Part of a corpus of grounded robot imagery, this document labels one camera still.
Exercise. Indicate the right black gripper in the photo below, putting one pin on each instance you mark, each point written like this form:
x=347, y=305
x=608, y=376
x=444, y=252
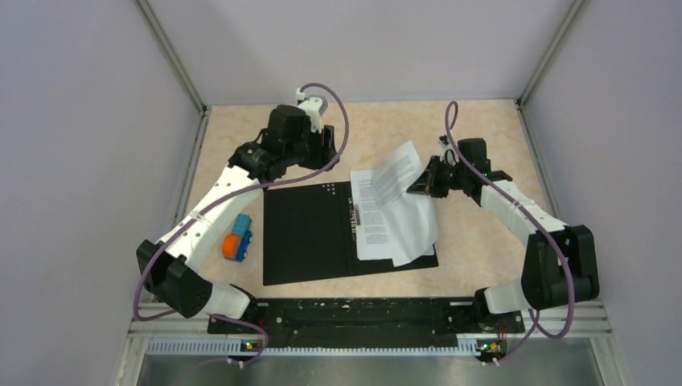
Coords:
x=428, y=182

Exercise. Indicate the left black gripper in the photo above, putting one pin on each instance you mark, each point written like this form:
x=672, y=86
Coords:
x=325, y=145

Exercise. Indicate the single printed paper sheet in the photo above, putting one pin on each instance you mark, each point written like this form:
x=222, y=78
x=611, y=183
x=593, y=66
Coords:
x=411, y=220

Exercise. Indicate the printed paper stack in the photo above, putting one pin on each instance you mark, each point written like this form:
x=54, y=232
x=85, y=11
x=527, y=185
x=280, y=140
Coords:
x=371, y=229

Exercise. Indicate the teal folder black inside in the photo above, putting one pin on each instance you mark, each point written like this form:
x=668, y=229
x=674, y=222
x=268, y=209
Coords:
x=308, y=236

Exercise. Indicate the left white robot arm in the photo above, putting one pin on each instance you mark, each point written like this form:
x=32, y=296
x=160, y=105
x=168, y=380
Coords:
x=170, y=266

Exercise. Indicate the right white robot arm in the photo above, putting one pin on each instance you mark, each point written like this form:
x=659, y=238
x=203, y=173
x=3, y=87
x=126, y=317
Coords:
x=559, y=259

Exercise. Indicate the blue orange toy car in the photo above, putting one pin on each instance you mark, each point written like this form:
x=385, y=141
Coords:
x=236, y=243

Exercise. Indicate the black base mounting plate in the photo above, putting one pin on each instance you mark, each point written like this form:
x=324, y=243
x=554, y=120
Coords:
x=356, y=323

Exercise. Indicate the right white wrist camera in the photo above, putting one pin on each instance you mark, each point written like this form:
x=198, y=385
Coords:
x=449, y=156

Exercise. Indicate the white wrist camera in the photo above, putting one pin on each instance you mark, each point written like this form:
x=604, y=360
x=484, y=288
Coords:
x=449, y=156
x=314, y=106

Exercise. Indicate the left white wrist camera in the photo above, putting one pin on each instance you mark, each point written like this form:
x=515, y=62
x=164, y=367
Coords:
x=314, y=106

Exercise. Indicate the aluminium frame rail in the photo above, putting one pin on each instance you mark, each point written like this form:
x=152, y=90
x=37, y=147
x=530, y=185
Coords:
x=208, y=336

